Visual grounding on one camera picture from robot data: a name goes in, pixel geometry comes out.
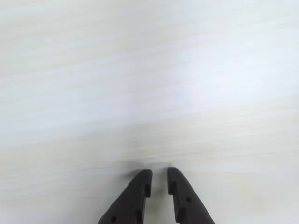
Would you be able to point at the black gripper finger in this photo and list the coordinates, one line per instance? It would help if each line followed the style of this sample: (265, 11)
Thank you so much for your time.
(130, 203)
(187, 200)

